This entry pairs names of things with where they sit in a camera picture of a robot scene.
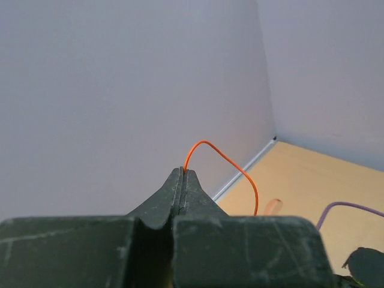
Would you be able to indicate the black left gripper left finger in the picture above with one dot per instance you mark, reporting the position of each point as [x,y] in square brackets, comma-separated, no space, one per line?
[133,250]

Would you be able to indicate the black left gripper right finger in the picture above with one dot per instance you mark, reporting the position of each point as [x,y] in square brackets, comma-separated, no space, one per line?
[213,249]

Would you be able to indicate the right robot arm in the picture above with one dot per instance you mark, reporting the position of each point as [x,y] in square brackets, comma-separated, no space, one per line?
[366,269]

